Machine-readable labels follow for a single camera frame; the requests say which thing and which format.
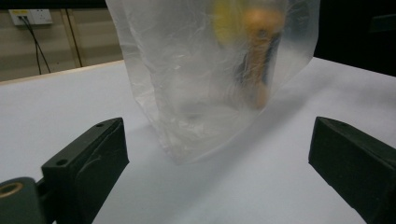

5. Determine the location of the clear plastic bag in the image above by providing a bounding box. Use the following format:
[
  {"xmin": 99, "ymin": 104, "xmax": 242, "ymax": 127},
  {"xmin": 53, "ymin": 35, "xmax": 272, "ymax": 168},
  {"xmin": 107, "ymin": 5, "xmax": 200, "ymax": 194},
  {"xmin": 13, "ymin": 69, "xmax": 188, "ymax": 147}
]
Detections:
[{"xmin": 105, "ymin": 0, "xmax": 321, "ymax": 165}]

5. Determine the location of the black cable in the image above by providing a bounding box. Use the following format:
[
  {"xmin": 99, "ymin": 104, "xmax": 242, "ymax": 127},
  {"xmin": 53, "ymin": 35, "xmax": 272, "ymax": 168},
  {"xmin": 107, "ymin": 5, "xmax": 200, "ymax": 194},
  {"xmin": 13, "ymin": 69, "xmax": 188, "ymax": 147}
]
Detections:
[
  {"xmin": 19, "ymin": 16, "xmax": 42, "ymax": 76},
  {"xmin": 21, "ymin": 16, "xmax": 52, "ymax": 75}
]

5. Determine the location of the blurred yellow object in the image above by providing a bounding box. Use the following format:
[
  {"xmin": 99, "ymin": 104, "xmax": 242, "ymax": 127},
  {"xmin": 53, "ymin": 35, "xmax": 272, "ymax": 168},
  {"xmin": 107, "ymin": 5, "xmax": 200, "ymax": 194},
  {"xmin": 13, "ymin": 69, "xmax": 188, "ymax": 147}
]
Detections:
[{"xmin": 212, "ymin": 0, "xmax": 250, "ymax": 45}]

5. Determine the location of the blurred orange and black object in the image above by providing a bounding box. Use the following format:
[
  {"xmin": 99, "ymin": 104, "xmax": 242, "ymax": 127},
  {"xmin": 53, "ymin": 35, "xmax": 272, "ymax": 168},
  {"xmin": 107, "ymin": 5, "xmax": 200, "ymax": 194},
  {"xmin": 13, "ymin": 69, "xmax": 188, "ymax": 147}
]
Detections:
[{"xmin": 235, "ymin": 8, "xmax": 286, "ymax": 110}]

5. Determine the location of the white wall socket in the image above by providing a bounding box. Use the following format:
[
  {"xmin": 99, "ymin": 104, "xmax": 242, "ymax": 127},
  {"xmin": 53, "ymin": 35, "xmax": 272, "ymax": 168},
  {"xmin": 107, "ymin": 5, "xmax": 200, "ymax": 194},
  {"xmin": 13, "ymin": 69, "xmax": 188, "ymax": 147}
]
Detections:
[{"xmin": 7, "ymin": 8, "xmax": 53, "ymax": 26}]

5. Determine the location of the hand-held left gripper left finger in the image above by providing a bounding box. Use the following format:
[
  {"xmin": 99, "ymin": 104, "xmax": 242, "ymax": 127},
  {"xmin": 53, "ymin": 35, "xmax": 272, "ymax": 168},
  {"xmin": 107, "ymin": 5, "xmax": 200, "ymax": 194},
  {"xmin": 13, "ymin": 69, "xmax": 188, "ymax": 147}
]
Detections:
[{"xmin": 41, "ymin": 117, "xmax": 130, "ymax": 224}]

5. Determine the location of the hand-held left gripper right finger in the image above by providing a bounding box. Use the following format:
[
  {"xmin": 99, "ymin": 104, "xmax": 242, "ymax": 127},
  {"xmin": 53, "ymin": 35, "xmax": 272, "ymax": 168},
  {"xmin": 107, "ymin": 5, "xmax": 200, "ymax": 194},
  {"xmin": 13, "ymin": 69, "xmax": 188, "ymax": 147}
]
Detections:
[{"xmin": 308, "ymin": 116, "xmax": 396, "ymax": 224}]

